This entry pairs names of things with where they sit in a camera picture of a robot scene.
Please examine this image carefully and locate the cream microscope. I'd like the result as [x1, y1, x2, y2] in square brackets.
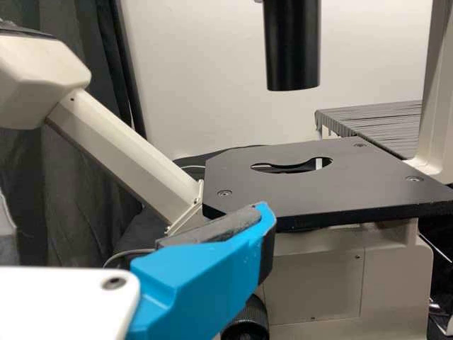
[0, 0, 453, 340]

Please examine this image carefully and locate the grey cable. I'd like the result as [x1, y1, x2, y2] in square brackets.
[102, 247, 156, 270]

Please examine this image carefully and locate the black platform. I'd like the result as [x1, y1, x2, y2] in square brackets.
[314, 100, 425, 160]

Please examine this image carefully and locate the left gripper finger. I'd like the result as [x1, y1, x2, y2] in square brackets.
[127, 200, 277, 340]

